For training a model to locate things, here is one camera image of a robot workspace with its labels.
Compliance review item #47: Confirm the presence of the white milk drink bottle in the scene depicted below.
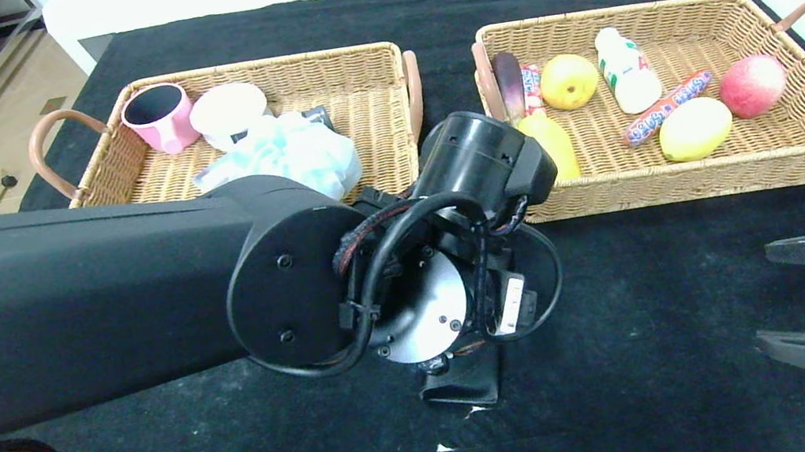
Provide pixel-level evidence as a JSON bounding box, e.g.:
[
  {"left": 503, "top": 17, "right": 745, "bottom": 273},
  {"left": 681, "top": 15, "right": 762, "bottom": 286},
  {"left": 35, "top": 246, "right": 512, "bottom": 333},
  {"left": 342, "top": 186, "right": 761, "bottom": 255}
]
[{"left": 593, "top": 21, "right": 666, "bottom": 120}]

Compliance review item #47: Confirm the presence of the long yellow mango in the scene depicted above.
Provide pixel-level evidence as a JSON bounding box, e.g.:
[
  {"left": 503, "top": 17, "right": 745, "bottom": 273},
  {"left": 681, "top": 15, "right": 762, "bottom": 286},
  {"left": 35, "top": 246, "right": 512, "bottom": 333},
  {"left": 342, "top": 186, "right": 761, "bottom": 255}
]
[{"left": 516, "top": 107, "right": 583, "bottom": 187}]

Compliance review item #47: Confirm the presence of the yellow pear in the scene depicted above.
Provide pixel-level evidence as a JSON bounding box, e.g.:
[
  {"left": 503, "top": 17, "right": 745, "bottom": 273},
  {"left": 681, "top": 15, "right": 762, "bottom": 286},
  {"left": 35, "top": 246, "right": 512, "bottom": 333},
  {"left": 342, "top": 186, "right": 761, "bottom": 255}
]
[{"left": 536, "top": 50, "right": 603, "bottom": 115}]

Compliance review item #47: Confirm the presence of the black leather pouch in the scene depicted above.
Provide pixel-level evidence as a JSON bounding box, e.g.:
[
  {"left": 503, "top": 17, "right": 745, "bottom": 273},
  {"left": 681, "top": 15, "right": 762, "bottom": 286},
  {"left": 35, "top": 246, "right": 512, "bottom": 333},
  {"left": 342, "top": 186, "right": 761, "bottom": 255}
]
[{"left": 414, "top": 338, "right": 514, "bottom": 417}]

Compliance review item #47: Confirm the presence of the black cleanser tube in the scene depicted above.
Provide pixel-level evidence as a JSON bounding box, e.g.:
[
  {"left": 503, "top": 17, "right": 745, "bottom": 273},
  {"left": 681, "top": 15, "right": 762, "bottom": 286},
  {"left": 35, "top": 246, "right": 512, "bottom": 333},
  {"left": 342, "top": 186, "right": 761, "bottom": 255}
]
[{"left": 300, "top": 103, "right": 335, "bottom": 136}]

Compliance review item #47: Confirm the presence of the light blue bath loofah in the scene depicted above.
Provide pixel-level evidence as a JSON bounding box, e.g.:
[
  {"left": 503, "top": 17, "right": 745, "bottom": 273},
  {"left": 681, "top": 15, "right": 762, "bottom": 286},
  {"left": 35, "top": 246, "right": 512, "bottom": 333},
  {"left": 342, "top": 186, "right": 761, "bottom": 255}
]
[{"left": 187, "top": 102, "right": 368, "bottom": 225}]

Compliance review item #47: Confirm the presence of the wicker basket holding food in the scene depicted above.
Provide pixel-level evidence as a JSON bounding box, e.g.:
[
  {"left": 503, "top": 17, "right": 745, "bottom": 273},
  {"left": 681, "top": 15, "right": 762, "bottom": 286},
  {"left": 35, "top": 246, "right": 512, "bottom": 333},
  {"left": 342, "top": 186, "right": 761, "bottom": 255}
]
[{"left": 467, "top": 0, "right": 805, "bottom": 231}]

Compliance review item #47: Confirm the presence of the wicker basket holding household items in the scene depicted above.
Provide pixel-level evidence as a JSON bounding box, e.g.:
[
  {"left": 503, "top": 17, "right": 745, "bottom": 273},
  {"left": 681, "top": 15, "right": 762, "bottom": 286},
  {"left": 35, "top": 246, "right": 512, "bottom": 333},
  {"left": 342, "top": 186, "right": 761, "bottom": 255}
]
[{"left": 21, "top": 36, "right": 439, "bottom": 252}]

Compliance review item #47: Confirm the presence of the yellow lemon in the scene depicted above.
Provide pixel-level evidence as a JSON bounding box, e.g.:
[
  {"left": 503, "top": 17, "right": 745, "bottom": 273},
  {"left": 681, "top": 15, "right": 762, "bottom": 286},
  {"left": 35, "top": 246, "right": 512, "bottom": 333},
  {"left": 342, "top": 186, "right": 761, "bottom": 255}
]
[{"left": 653, "top": 93, "right": 738, "bottom": 166}]

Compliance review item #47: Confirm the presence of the red apple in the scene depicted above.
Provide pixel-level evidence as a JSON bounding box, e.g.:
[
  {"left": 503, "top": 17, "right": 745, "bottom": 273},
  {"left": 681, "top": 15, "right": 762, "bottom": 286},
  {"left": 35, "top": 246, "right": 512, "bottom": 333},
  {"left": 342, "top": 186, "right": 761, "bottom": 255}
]
[{"left": 714, "top": 50, "right": 793, "bottom": 124}]

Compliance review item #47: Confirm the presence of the red blue wrapped sausage stick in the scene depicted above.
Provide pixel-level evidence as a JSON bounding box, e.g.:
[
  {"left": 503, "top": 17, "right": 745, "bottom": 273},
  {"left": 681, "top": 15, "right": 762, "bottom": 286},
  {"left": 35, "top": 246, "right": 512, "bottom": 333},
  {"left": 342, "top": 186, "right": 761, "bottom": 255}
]
[{"left": 615, "top": 69, "right": 721, "bottom": 149}]

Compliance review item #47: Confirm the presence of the red candy packet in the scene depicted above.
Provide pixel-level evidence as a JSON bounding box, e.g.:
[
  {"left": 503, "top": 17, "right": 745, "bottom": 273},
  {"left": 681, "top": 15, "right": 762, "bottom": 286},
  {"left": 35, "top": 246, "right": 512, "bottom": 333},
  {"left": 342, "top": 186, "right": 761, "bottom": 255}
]
[{"left": 519, "top": 64, "right": 548, "bottom": 117}]

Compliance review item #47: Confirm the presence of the purple eggplant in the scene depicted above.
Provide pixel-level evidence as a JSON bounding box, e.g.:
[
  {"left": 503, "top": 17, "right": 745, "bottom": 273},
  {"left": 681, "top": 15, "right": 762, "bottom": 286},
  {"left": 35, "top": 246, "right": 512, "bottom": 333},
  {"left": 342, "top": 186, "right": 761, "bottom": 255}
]
[{"left": 490, "top": 49, "right": 531, "bottom": 126}]

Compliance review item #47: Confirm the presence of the black tablecloth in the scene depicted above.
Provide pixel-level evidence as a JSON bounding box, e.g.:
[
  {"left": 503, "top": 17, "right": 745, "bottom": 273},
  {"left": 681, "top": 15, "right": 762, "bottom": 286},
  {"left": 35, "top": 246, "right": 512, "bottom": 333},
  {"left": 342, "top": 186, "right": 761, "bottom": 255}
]
[{"left": 0, "top": 0, "right": 805, "bottom": 452}]

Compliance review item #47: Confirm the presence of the white round bowl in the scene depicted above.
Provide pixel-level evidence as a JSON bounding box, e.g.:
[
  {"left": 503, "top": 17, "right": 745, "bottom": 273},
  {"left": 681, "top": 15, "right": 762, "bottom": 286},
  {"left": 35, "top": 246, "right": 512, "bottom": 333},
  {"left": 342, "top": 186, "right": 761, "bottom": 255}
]
[{"left": 185, "top": 77, "right": 276, "bottom": 155}]

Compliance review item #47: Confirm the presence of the grey translucent toothbrush case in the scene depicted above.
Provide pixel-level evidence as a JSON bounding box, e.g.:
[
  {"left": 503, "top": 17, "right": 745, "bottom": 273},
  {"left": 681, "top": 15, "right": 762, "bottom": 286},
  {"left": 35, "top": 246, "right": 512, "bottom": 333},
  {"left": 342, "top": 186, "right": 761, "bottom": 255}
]
[{"left": 193, "top": 165, "right": 227, "bottom": 195}]

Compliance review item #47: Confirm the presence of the pink plastic cup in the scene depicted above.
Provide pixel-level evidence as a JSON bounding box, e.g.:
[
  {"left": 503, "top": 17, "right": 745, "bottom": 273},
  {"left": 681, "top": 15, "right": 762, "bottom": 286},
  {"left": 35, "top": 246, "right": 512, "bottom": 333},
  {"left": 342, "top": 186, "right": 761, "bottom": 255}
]
[{"left": 117, "top": 78, "right": 204, "bottom": 162}]

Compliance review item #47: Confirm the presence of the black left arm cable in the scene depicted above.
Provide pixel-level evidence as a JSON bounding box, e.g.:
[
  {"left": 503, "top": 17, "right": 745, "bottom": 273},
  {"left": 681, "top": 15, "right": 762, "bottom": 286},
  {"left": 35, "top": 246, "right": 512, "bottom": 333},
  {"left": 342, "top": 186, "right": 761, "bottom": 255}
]
[{"left": 227, "top": 176, "right": 575, "bottom": 389}]

